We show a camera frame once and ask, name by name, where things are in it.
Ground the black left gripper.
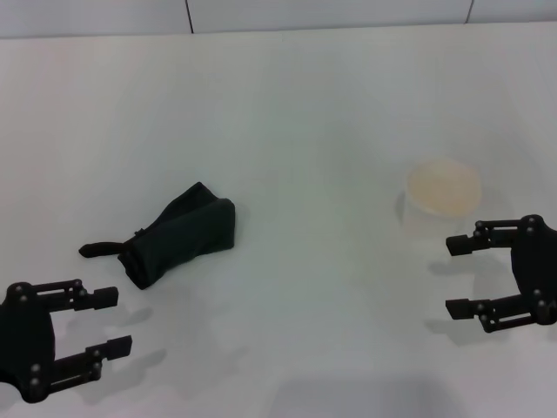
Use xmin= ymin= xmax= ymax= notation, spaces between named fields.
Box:
xmin=0 ymin=278 xmax=133 ymax=402

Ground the dark cloth rag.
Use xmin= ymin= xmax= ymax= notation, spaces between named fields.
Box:
xmin=77 ymin=181 xmax=237 ymax=291

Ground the white paper cup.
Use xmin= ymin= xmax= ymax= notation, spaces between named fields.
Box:
xmin=401 ymin=158 xmax=483 ymax=246

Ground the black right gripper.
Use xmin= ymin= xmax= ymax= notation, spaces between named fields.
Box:
xmin=444 ymin=213 xmax=557 ymax=334

